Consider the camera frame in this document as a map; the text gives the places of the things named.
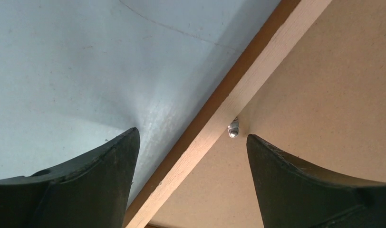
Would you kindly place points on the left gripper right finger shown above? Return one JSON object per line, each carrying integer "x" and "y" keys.
{"x": 294, "y": 193}

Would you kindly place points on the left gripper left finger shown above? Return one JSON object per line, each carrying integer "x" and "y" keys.
{"x": 88, "y": 191}

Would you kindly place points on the brown cardboard backing board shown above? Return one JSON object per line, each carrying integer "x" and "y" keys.
{"x": 326, "y": 103}

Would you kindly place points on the small metal frame clip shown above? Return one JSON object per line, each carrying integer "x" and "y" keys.
{"x": 233, "y": 128}

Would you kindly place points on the wooden picture frame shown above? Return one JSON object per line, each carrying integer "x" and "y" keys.
{"x": 280, "y": 33}

